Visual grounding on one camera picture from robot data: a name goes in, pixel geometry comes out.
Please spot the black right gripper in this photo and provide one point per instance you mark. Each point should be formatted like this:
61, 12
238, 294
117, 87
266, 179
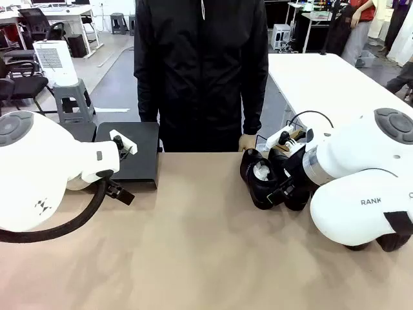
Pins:
297, 171

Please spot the person's left forearm black sleeve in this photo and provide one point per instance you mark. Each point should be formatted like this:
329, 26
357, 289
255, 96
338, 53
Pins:
253, 106

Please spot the person's right forearm black sleeve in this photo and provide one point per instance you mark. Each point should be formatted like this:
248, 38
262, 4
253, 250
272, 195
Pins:
148, 100

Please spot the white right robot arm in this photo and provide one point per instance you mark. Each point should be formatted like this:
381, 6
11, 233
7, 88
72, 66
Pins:
355, 206

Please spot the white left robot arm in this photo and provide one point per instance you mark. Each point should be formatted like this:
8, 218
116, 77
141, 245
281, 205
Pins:
38, 181

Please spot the wide black metal stand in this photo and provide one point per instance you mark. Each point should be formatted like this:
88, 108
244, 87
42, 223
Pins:
145, 161

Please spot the narrow black metal stand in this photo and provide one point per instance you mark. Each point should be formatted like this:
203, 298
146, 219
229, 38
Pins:
82, 130

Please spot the person's left hand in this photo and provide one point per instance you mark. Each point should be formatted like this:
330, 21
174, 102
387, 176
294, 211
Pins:
246, 142

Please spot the brown cardboard box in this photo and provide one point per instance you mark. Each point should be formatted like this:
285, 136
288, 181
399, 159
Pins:
298, 134

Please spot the grey plastic step stool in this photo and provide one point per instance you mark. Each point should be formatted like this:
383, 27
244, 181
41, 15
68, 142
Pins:
74, 93

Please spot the white folding table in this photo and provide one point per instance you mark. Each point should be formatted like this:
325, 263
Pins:
322, 84

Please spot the person in black jacket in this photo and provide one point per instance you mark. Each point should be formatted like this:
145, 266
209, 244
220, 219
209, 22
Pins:
200, 80

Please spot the white air purifier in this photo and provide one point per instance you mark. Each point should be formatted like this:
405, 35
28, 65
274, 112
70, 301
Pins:
56, 64

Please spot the black armrest office chair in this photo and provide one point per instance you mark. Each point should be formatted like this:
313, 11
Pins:
26, 85

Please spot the black box under desk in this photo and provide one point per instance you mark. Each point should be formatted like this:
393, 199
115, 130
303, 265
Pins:
76, 45

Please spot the white computer case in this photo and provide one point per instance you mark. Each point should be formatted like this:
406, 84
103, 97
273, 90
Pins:
282, 35

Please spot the grey plastic bin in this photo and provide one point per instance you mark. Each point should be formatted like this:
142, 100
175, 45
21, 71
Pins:
366, 59

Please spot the person's dark trouser leg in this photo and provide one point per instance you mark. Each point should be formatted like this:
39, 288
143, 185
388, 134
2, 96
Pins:
400, 80

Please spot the small grey plastic stool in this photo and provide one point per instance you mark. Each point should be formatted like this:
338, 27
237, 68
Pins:
132, 22
118, 19

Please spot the black hanging apron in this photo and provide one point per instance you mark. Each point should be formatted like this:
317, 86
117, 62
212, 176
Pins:
342, 32

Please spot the white table with black panel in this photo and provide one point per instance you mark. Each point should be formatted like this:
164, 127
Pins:
316, 16

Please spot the person in red shirt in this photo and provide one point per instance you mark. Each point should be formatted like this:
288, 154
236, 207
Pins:
361, 32

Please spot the white office desk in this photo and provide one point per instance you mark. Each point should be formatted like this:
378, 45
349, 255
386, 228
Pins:
64, 13

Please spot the black mesh office chair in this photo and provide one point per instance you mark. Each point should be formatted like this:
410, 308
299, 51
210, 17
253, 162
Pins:
38, 22

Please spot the person in dark clothes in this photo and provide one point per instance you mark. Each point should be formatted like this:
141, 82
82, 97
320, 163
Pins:
395, 26

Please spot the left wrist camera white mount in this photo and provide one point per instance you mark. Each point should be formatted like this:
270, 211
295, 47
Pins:
129, 145

